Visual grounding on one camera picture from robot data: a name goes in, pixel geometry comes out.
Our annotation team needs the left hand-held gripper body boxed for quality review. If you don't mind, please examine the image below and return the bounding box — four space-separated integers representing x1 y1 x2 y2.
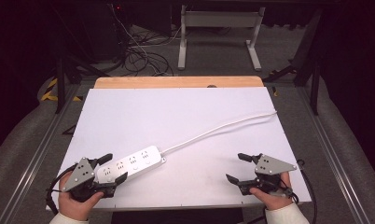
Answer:
62 157 118 203

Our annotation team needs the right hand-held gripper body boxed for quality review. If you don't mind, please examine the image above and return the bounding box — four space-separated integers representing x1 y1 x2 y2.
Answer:
238 153 298 198

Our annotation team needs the white power strip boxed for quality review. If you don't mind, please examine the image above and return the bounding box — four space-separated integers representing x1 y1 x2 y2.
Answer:
95 145 167 185

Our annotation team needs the person's left hand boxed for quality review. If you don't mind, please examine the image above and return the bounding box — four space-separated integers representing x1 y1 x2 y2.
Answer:
58 171 104 222

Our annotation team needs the person's right hand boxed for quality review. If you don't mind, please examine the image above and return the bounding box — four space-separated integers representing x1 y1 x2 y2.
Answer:
249 172 294 211

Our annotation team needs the person's left white sleeve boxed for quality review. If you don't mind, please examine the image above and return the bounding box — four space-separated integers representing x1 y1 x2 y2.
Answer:
49 213 90 224

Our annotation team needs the person's white sleeve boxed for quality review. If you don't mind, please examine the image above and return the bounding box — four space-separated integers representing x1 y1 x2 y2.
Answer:
49 213 90 224
264 202 311 224

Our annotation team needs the person's right white sleeve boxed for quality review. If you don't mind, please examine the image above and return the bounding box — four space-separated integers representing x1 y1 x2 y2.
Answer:
264 202 311 224

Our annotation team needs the yellow black hazard tape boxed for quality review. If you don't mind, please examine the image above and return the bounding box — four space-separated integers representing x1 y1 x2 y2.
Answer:
40 77 84 103

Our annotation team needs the black metal stand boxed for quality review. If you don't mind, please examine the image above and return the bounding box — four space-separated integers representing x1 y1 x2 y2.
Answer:
263 8 322 117
53 55 111 115

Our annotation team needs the wooden table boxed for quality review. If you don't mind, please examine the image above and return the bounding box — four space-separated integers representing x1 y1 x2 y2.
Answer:
93 76 265 90

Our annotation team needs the dark equipment cabinet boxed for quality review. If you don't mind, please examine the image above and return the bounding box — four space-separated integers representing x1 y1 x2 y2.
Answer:
82 3 128 62

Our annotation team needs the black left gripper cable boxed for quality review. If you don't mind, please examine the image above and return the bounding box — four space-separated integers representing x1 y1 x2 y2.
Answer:
45 164 78 216

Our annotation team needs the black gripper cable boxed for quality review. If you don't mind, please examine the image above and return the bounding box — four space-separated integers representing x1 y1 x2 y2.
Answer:
45 164 78 216
296 159 319 224

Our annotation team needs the white power strip cable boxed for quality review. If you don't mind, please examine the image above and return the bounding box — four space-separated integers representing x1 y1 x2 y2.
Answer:
160 111 278 156

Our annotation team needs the aluminium floor rail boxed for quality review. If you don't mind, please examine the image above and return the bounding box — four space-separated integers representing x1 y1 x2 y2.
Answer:
0 83 83 224
296 87 372 224

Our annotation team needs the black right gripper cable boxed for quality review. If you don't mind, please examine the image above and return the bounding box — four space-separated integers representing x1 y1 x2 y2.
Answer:
296 159 319 224

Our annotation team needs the tangle of black floor cables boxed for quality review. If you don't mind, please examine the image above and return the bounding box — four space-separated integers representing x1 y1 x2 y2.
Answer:
121 27 176 77

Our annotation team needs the thin white floor cable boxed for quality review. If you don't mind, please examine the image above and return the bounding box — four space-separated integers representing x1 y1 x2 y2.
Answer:
109 4 150 60

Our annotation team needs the white metal stand frame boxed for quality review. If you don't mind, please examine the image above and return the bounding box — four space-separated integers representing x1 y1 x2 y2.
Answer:
177 4 266 72

